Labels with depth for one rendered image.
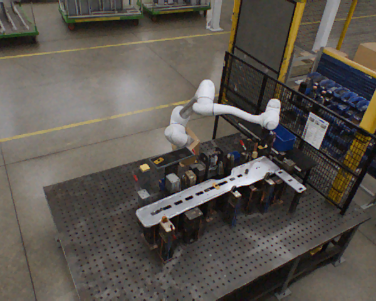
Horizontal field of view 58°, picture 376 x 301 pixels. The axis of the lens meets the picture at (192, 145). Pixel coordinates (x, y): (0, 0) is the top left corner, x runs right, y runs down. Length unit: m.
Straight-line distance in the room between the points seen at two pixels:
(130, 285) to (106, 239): 0.45
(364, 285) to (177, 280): 2.05
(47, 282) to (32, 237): 0.56
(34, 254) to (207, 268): 1.80
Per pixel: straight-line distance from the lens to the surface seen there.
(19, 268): 3.74
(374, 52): 6.72
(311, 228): 3.22
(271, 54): 4.97
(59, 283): 3.55
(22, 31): 8.30
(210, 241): 2.87
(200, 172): 2.89
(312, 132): 3.32
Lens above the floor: 2.95
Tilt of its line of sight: 37 degrees down
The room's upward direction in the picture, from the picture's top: 6 degrees clockwise
